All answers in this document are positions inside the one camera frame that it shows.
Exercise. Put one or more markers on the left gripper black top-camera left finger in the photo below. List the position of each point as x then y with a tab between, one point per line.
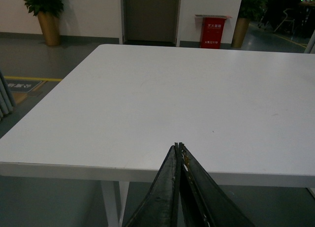
159	208

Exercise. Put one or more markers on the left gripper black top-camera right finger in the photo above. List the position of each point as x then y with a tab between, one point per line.
204	203

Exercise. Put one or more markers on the white left table leg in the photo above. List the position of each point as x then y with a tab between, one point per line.
115	197

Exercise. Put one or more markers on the red fire extinguisher cabinet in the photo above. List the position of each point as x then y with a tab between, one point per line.
212	30

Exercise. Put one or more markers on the grey left curtain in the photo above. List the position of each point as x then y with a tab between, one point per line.
7	101

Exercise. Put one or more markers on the dark floor sign mat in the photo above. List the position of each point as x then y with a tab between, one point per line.
22	86

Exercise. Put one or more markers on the grey door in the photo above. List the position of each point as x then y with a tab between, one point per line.
151	22

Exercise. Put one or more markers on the office chair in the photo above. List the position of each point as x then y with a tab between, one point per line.
287	20

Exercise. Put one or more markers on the right potted green plant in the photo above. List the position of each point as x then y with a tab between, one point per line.
250	10

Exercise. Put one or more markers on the potted green plant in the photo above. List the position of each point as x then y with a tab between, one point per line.
48	13
250	10

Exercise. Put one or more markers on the left potted green plant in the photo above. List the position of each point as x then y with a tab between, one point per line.
48	13

